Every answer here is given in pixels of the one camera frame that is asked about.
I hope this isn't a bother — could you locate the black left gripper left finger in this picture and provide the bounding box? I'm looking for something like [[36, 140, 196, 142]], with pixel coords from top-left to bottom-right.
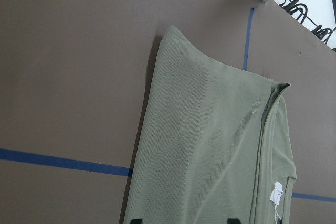
[[130, 219, 143, 224]]

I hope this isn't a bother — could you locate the white paper hang tag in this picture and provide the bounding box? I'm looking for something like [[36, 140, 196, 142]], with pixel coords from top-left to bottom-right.
[[270, 181, 284, 206]]

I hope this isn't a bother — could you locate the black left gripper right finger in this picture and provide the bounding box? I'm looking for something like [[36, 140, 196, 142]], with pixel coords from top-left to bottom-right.
[[227, 218, 241, 224]]

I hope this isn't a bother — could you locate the olive green long-sleeve shirt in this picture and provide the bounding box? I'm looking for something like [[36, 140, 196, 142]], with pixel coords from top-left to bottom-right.
[[124, 27, 297, 223]]

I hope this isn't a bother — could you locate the black cable hub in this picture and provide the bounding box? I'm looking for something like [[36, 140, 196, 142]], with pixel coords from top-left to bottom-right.
[[278, 0, 335, 46]]

